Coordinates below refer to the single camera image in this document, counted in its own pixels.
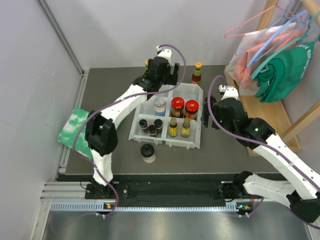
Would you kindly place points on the blue hanger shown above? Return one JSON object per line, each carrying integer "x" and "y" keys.
{"x": 262, "y": 50}

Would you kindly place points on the left orange cap sauce bottle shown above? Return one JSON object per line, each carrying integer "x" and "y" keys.
{"x": 146, "y": 64}

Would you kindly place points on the left white organizer tray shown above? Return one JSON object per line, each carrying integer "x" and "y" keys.
{"x": 147, "y": 112}

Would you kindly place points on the green white cloth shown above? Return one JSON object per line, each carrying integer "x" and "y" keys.
{"x": 72, "y": 127}

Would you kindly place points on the black cap pepper bottle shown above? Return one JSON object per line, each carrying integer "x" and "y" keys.
{"x": 144, "y": 126}
{"x": 152, "y": 130}

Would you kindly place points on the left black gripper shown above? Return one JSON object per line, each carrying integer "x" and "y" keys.
{"x": 170, "y": 79}

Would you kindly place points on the wooden clothes rack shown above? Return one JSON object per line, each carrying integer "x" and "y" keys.
{"x": 275, "y": 113}

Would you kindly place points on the pink white garment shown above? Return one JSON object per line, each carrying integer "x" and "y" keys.
{"x": 238, "y": 67}

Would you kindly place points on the right orange cap sauce bottle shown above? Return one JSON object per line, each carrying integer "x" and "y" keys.
{"x": 197, "y": 73}

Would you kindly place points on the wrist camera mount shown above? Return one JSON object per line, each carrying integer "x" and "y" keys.
{"x": 227, "y": 91}
{"x": 164, "y": 53}

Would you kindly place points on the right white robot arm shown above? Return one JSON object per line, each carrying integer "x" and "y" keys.
{"x": 299, "y": 191}

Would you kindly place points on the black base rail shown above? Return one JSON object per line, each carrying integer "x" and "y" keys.
{"x": 168, "y": 190}

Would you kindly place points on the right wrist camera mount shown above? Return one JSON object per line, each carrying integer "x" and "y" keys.
{"x": 227, "y": 91}

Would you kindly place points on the green garment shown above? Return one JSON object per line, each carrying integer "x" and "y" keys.
{"x": 284, "y": 73}

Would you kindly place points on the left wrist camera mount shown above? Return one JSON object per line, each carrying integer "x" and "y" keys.
{"x": 164, "y": 53}

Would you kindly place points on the right white organizer tray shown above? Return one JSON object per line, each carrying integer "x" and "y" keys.
{"x": 187, "y": 91}

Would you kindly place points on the white organizer tray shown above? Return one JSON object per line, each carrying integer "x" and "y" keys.
{"x": 187, "y": 91}
{"x": 147, "y": 112}

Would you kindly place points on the orange cap sauce bottle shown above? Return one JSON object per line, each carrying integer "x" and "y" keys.
{"x": 146, "y": 64}
{"x": 197, "y": 73}

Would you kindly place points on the silver lid salt jar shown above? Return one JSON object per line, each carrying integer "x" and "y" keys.
{"x": 159, "y": 106}

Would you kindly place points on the teal hanger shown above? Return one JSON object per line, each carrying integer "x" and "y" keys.
{"x": 295, "y": 42}

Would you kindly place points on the yellow label brown bottle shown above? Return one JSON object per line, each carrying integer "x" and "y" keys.
{"x": 185, "y": 130}
{"x": 173, "y": 127}

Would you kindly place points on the red lid sauce jar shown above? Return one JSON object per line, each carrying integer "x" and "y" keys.
{"x": 191, "y": 109}
{"x": 177, "y": 107}

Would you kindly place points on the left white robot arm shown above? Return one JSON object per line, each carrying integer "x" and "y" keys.
{"x": 138, "y": 92}

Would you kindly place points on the small black cap spice bottle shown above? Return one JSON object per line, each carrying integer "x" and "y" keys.
{"x": 158, "y": 123}

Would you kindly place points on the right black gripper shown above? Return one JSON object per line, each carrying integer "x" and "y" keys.
{"x": 205, "y": 117}

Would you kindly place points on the pink hanger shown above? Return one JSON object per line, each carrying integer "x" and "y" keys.
{"x": 273, "y": 13}

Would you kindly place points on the black lid shaker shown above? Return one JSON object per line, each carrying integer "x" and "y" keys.
{"x": 148, "y": 153}

